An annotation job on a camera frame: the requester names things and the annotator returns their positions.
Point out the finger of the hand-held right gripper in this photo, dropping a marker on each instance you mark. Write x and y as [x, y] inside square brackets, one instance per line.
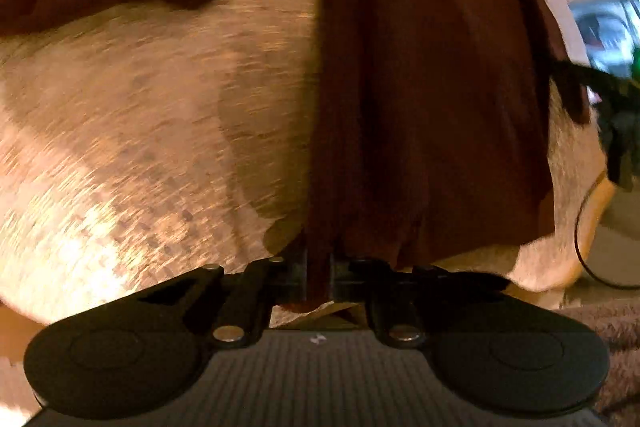
[600, 79]

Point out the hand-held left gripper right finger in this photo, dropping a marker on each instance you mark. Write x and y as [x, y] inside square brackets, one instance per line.
[342, 279]

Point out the maroon garment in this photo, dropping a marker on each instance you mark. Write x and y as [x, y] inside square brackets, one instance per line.
[425, 107]

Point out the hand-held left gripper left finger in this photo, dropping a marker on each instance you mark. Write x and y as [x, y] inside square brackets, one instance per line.
[295, 277]

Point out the beige fluffy blanket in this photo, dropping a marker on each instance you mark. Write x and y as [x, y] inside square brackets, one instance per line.
[610, 327]

